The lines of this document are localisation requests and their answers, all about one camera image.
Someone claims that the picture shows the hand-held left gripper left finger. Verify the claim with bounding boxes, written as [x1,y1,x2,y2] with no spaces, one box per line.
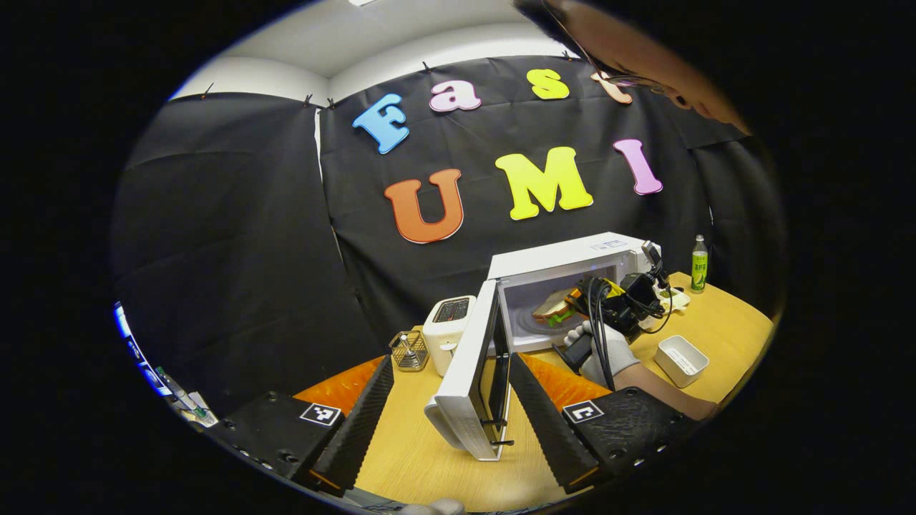
[208,354,396,494]

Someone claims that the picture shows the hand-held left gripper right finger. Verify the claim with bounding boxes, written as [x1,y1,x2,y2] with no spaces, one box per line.
[508,352,698,494]

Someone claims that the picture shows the sandwich with lettuce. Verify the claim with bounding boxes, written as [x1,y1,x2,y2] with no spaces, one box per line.
[531,288,582,328]

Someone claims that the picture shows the white microwave oven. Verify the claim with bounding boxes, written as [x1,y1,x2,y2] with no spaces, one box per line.
[424,231,663,462]

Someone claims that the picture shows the glass microwave turntable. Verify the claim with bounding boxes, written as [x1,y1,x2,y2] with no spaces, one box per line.
[517,304,595,337]

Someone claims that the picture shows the green label drink bottle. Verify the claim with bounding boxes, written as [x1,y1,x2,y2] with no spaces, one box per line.
[691,235,709,294]

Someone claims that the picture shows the small white rectangular tray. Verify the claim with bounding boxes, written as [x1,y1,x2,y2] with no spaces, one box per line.
[654,335,711,389]

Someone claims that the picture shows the white toaster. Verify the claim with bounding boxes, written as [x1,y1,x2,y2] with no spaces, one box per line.
[422,295,477,378]

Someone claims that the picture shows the green tipped pen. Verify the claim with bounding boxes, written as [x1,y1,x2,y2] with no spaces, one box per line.
[154,366,208,419]

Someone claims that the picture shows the blue glowing screen edge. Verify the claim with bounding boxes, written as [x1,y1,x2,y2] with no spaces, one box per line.
[113,300,172,398]

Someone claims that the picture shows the person's head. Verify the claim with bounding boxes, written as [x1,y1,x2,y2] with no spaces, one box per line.
[514,0,752,137]

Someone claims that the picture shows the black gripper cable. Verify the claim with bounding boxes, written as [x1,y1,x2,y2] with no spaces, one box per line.
[585,275,677,391]

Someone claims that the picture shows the wire utensil holder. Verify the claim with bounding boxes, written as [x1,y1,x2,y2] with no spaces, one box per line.
[389,329,430,373]

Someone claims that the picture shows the thin frame glasses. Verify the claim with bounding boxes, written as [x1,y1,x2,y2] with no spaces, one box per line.
[544,0,670,94]

